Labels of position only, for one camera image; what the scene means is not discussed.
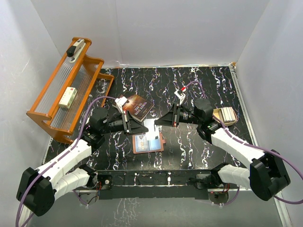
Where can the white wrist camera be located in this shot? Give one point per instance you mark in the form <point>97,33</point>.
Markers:
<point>180,95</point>
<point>119,103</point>

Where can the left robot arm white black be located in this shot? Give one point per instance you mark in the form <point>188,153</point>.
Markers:
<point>40,188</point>

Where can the black white stapler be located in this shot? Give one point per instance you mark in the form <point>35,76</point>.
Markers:
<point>75,50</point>

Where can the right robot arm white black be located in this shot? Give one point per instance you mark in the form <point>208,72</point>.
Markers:
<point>263,171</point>

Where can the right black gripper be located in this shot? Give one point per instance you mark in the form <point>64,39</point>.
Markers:
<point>172,118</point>

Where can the dark paperback book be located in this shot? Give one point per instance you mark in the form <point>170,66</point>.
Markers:
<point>137,106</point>

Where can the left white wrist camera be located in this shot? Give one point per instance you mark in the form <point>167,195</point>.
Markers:
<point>119,103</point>

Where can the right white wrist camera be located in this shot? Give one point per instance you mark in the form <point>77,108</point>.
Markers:
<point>180,95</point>

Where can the beige oval tray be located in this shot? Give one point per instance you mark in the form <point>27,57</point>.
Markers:
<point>217,114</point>

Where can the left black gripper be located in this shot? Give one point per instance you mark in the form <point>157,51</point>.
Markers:
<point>134,126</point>

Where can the small white green box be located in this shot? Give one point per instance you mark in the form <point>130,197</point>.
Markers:
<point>68,97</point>

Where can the stack of credit cards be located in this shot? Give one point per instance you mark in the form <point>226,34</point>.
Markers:
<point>228,114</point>

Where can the orange wooden shelf rack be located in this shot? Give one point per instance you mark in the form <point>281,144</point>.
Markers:
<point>58,122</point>

